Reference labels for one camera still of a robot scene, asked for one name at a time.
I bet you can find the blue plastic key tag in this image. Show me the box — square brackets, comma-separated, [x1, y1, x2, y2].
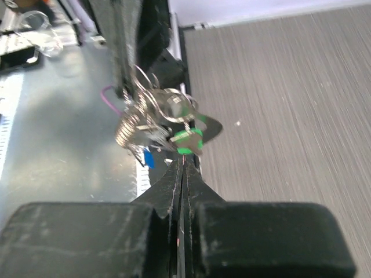
[143, 149, 155, 169]

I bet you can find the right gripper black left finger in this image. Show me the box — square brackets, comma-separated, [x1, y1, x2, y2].
[1, 159, 183, 277]

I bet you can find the aluminium cable duct rail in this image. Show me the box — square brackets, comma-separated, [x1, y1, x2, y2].
[1, 72, 24, 174]

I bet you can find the green plastic key tag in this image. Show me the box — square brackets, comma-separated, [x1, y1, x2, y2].
[169, 120, 203, 156]

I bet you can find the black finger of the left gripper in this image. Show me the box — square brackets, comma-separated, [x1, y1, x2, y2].
[89, 0, 145, 98]

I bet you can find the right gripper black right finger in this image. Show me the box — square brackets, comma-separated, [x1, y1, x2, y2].
[181, 161, 355, 277]

